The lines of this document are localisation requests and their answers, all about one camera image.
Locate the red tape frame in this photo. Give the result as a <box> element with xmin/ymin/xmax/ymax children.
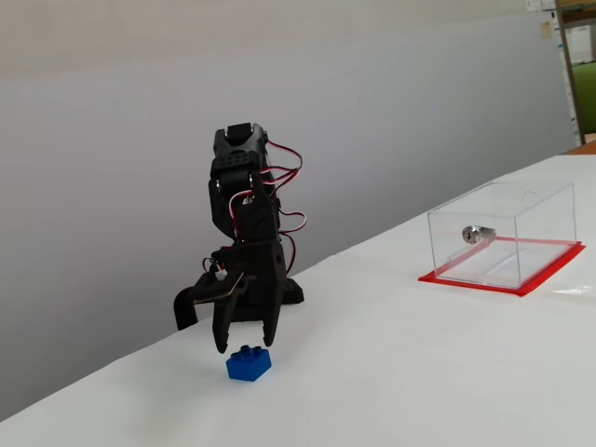
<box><xmin>417</xmin><ymin>237</ymin><xmax>587</xmax><ymax>298</ymax></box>

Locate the white storage box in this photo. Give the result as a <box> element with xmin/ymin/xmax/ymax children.
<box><xmin>563</xmin><ymin>25</ymin><xmax>595</xmax><ymax>64</ymax></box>

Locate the green panel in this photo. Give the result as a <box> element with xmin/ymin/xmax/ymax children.
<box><xmin>571</xmin><ymin>60</ymin><xmax>596</xmax><ymax>137</ymax></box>

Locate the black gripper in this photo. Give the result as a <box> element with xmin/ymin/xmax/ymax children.
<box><xmin>210</xmin><ymin>239</ymin><xmax>286</xmax><ymax>356</ymax></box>

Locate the wooden shelf frame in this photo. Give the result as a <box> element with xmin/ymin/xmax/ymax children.
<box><xmin>553</xmin><ymin>0</ymin><xmax>596</xmax><ymax>148</ymax></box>

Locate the black wrist camera board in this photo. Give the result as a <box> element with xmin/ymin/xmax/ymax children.
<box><xmin>192</xmin><ymin>272</ymin><xmax>258</xmax><ymax>309</ymax></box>

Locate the silver lock cylinder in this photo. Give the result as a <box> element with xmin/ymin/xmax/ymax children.
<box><xmin>460</xmin><ymin>224</ymin><xmax>498</xmax><ymax>245</ymax></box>

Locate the black table clamp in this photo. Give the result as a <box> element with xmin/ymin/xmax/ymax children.
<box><xmin>173</xmin><ymin>278</ymin><xmax>215</xmax><ymax>332</ymax></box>

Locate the transparent plastic box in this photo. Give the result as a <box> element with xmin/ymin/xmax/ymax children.
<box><xmin>427</xmin><ymin>181</ymin><xmax>578</xmax><ymax>289</ymax></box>

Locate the thin black camera cable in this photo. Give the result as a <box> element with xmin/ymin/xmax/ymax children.
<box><xmin>281</xmin><ymin>232</ymin><xmax>300</xmax><ymax>276</ymax></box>

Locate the blue lego brick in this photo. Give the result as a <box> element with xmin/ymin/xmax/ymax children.
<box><xmin>225</xmin><ymin>344</ymin><xmax>274</xmax><ymax>384</ymax></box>

